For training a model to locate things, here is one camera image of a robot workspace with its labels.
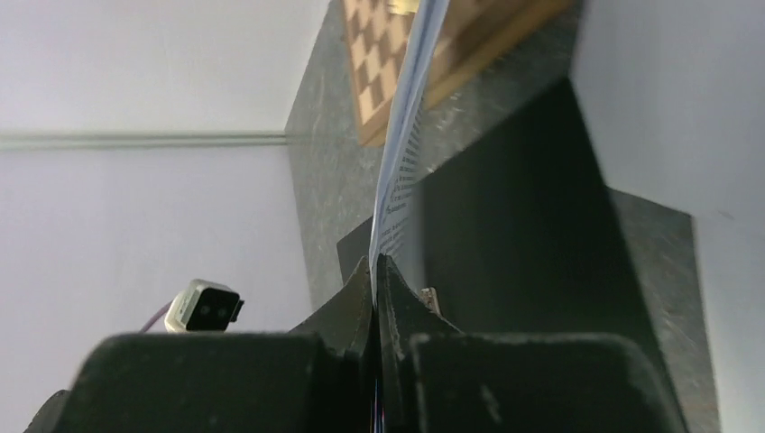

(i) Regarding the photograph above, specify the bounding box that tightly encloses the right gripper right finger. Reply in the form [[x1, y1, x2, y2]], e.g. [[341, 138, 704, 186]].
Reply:
[[376, 255, 687, 432]]

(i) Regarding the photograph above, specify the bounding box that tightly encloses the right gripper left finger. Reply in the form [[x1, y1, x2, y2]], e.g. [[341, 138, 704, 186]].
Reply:
[[28, 262, 374, 432]]

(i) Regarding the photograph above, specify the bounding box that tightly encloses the teal black file folder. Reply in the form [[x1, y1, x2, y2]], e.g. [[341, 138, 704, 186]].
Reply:
[[336, 78, 695, 383]]

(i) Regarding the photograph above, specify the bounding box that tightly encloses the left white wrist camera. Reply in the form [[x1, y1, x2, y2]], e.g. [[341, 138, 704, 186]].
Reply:
[[163, 279, 244, 333]]

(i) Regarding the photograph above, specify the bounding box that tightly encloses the wooden chessboard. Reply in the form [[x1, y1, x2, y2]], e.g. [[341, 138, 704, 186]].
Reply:
[[341, 0, 574, 147]]

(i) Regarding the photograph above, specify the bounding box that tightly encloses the white paper sheet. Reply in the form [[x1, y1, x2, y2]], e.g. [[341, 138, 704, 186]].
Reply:
[[368, 1, 449, 295]]

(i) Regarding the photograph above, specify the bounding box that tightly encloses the aluminium frame rail left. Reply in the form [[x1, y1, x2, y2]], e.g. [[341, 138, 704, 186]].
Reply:
[[1, 131, 286, 152]]

